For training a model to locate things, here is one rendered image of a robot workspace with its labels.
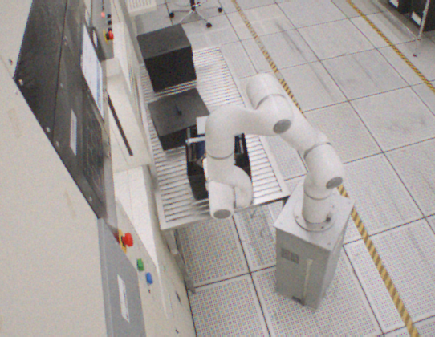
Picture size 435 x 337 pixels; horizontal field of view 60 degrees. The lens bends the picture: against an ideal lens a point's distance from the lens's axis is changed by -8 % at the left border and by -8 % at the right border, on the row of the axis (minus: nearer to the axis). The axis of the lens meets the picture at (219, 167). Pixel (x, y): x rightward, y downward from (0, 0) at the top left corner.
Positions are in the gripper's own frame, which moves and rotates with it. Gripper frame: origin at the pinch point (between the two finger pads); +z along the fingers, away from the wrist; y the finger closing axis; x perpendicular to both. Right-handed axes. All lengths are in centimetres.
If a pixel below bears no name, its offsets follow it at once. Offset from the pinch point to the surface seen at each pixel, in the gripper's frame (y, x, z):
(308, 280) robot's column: 34, -69, -33
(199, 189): -10.5, -22.6, -1.5
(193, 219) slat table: -14.9, -29.5, -12.1
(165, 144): -26.2, -25.0, 32.6
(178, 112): -18, -18, 47
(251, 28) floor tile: 45, -105, 260
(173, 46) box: -17, -4, 88
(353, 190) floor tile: 83, -107, 42
